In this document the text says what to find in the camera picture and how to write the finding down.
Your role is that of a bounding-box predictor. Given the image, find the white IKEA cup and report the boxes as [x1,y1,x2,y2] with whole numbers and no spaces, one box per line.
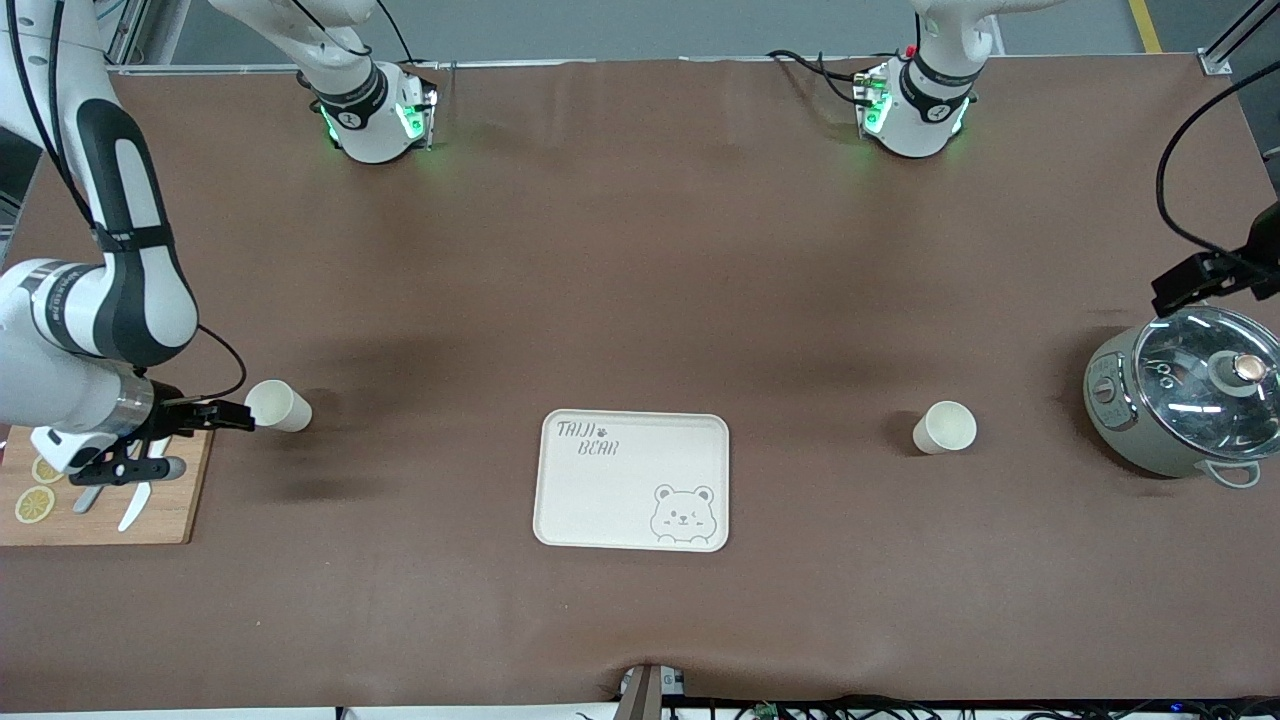
[245,379,313,433]
[912,401,978,456]

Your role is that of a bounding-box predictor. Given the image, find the glass pot lid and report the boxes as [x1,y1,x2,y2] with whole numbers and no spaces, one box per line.
[1133,305,1280,446]

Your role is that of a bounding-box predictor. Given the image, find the white plastic knife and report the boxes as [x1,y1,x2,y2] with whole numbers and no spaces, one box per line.
[118,480,154,533]

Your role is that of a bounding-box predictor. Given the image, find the bamboo cutting board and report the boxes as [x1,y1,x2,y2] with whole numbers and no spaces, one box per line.
[0,400,221,547]

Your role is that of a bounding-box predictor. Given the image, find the grey-green electric cooker pot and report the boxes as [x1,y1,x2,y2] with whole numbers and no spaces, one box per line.
[1083,290,1280,489]

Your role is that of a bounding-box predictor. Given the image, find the beige bear print tray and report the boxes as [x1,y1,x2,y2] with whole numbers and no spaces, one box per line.
[532,409,731,554]

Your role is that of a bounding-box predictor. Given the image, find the brown table mat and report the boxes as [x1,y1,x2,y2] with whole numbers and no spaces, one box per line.
[0,55,1280,713]

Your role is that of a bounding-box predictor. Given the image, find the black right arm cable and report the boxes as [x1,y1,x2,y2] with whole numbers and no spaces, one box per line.
[5,0,248,403]

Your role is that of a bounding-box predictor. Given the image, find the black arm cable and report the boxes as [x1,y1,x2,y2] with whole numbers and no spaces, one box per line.
[5,0,248,403]
[1155,60,1280,263]

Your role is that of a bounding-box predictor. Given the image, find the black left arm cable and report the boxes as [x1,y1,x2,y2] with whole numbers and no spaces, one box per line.
[1155,60,1280,263]

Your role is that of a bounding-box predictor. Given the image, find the aluminium frame profile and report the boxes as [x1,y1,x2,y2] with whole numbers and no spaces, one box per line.
[1198,0,1280,77]
[95,0,191,77]

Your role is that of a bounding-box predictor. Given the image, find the black base cables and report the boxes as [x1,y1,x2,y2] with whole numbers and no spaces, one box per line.
[767,48,883,107]

